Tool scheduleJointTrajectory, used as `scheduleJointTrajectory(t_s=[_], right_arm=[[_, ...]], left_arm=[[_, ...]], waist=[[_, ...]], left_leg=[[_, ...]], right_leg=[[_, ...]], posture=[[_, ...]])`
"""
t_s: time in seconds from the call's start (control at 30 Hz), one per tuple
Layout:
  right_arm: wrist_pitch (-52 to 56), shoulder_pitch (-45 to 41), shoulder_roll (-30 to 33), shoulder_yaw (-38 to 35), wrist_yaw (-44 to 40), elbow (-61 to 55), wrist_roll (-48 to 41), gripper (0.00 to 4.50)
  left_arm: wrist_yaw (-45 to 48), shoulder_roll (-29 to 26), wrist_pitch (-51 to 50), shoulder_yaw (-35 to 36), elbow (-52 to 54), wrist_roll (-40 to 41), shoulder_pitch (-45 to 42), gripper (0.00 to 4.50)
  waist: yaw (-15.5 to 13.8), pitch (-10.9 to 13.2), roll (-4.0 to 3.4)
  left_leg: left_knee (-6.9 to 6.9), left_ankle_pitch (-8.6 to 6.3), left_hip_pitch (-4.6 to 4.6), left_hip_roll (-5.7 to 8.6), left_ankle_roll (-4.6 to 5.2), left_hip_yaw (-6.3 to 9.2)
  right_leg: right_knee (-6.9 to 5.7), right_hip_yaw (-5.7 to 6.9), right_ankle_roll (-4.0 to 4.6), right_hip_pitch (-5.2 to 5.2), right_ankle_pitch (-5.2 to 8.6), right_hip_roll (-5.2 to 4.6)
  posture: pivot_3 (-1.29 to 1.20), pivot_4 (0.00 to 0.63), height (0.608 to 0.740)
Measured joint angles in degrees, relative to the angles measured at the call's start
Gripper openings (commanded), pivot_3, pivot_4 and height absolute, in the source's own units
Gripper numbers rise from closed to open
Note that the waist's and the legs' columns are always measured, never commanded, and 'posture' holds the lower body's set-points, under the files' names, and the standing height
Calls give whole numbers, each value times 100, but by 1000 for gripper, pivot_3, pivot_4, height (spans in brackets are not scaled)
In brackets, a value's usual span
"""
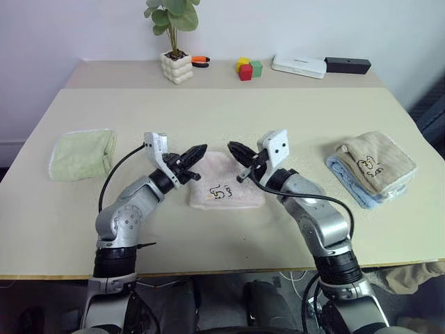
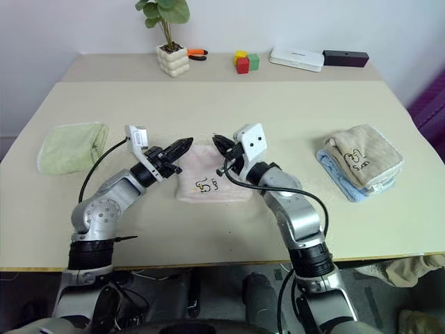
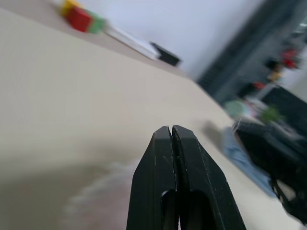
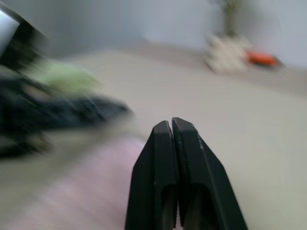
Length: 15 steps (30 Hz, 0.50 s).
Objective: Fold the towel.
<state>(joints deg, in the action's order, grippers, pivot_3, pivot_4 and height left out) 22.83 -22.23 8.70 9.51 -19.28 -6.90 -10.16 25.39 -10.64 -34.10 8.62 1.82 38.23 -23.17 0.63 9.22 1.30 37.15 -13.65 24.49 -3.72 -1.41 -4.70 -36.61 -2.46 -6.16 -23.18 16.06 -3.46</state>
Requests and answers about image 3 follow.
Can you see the blue cloth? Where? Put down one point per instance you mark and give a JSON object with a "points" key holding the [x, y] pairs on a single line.
{"points": [[242, 160]]}

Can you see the pink towel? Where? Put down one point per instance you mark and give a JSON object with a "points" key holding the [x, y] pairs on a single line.
{"points": [[105, 201]]}

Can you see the green cube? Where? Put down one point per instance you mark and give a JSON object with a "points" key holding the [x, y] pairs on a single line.
{"points": [[97, 24]]}

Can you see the flat white box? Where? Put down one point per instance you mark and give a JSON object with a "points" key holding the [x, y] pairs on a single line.
{"points": [[134, 42]]}

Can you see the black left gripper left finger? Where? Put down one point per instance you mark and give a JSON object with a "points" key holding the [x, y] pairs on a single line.
{"points": [[153, 187]]}

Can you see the yellow cube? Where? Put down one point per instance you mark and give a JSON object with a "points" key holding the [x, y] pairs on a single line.
{"points": [[68, 7]]}

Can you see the red cube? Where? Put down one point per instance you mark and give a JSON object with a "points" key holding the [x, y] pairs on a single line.
{"points": [[80, 19]]}

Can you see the long black box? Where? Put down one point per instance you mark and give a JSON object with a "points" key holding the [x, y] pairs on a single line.
{"points": [[168, 55]]}

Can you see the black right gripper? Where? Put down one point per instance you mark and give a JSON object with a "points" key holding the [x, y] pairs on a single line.
{"points": [[295, 198]]}

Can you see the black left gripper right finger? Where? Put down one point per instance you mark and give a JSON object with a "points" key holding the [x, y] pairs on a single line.
{"points": [[206, 191]]}

